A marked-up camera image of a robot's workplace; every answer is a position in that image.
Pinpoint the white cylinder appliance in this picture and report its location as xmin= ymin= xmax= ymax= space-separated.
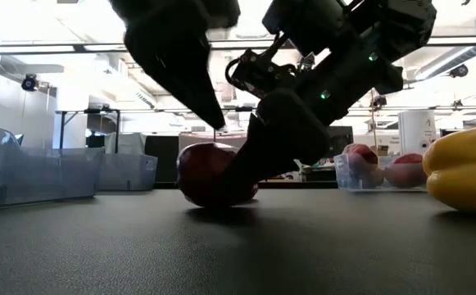
xmin=397 ymin=109 xmax=437 ymax=156

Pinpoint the white patterned curtain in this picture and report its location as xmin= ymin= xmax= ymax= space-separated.
xmin=179 ymin=130 xmax=259 ymax=152

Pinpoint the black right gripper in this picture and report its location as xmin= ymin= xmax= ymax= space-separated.
xmin=219 ymin=39 xmax=405 ymax=207

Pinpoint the black hanging camera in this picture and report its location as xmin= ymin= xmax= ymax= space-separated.
xmin=449 ymin=64 xmax=469 ymax=79
xmin=20 ymin=73 xmax=40 ymax=92
xmin=370 ymin=94 xmax=388 ymax=110

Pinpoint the black monitor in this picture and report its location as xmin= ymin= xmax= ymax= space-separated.
xmin=327 ymin=125 xmax=354 ymax=159

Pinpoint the clear plastic bin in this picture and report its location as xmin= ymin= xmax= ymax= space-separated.
xmin=0 ymin=126 xmax=104 ymax=209
xmin=97 ymin=153 xmax=159 ymax=192
xmin=333 ymin=153 xmax=428 ymax=193

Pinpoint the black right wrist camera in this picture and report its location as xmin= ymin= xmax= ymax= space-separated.
xmin=224 ymin=48 xmax=301 ymax=100

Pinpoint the black table mat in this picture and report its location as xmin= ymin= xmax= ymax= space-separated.
xmin=0 ymin=188 xmax=476 ymax=295

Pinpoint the grey ventilation duct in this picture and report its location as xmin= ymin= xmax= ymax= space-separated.
xmin=415 ymin=44 xmax=476 ymax=81

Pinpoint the black cabinet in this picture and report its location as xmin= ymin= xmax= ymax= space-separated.
xmin=144 ymin=134 xmax=180 ymax=184

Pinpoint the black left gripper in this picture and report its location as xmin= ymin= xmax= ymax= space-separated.
xmin=108 ymin=0 xmax=242 ymax=130

